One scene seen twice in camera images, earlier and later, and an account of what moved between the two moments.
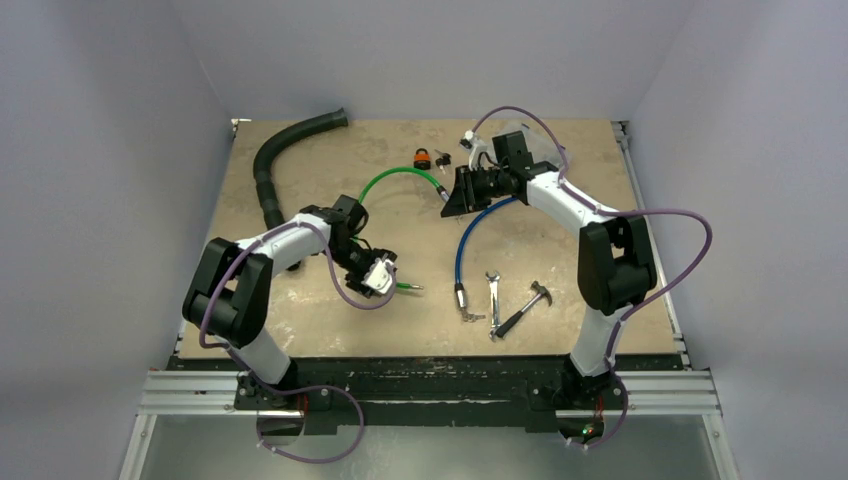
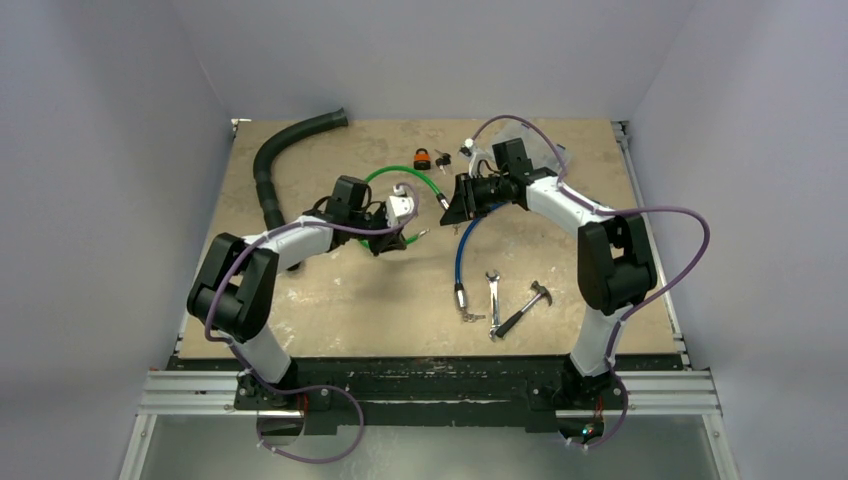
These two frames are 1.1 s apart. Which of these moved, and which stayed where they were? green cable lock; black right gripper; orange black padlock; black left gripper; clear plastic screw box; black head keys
Moved: green cable lock; black left gripper
Stayed: orange black padlock; black head keys; black right gripper; clear plastic screw box
